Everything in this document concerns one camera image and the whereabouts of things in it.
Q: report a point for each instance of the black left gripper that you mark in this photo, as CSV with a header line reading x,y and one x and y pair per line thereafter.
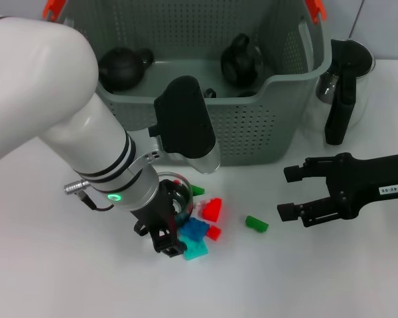
x,y
159,212

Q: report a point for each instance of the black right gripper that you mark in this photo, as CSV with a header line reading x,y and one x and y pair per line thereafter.
x,y
361,182

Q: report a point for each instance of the large red building block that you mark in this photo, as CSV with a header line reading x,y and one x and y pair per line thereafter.
x,y
212,210

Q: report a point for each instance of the green building block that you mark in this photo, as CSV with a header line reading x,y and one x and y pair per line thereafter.
x,y
197,190
257,223

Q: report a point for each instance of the glass cup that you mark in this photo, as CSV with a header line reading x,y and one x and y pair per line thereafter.
x,y
210,92

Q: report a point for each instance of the teal building block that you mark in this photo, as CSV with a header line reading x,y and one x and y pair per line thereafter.
x,y
195,250

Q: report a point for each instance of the blue building block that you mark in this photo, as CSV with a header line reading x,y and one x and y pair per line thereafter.
x,y
194,228

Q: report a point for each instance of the grey-green perforated storage basket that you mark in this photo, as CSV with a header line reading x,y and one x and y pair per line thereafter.
x,y
252,132

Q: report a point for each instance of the black ceramic teapot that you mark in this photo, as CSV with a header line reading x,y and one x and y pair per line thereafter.
x,y
119,69

